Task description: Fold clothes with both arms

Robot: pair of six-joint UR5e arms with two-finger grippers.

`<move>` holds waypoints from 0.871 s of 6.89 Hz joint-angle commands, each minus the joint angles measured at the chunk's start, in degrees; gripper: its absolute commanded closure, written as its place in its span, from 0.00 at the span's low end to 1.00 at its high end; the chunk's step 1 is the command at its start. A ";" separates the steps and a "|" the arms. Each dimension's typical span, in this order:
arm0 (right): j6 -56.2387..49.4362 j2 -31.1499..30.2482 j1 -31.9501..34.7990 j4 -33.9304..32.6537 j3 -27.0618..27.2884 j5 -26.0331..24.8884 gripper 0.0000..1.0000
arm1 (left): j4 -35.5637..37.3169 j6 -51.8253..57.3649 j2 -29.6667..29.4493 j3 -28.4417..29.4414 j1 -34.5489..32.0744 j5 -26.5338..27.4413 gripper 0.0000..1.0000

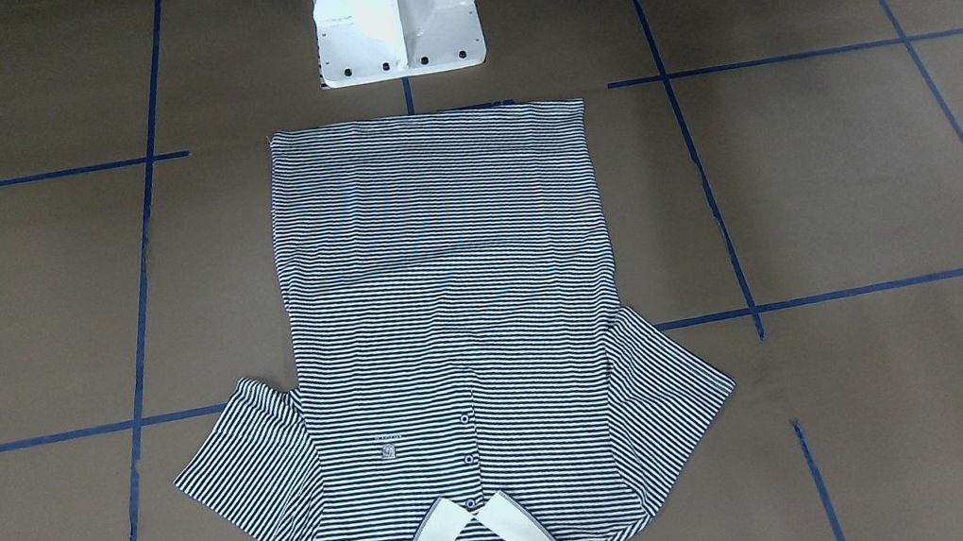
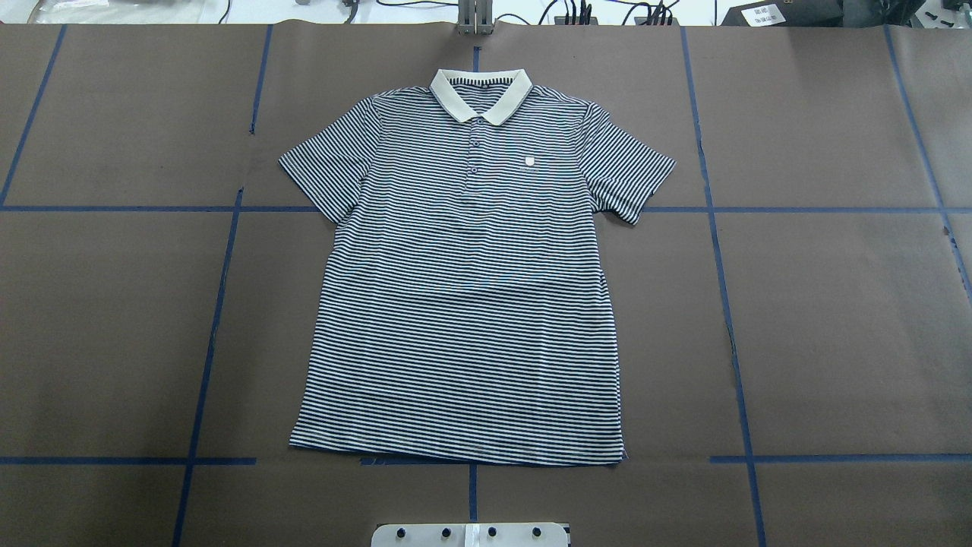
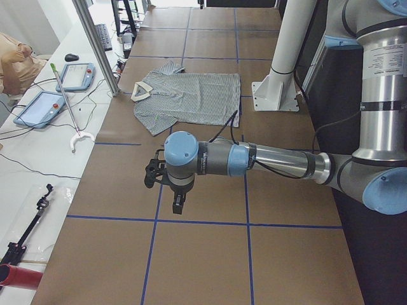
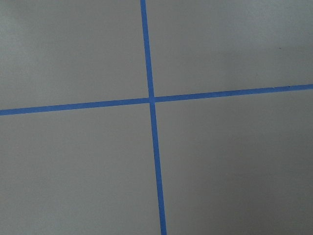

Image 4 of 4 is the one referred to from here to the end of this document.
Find blue tape grid lines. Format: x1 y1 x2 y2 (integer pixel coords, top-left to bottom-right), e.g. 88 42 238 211
0 0 313 235

